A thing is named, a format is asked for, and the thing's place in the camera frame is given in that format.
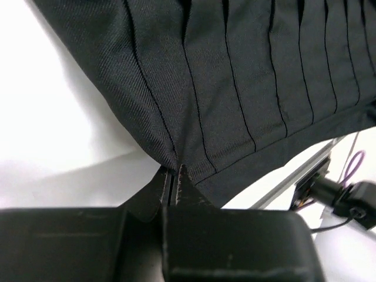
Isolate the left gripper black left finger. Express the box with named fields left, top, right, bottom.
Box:
left=119, top=167, right=171, bottom=222

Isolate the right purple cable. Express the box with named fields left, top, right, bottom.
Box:
left=340, top=150, right=367, bottom=186

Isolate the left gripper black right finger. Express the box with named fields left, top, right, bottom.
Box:
left=174, top=164, right=216, bottom=210

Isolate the black pleated skirt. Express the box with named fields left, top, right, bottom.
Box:
left=35, top=1, right=375, bottom=206

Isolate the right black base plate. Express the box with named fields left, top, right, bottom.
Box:
left=289, top=157, right=332, bottom=211

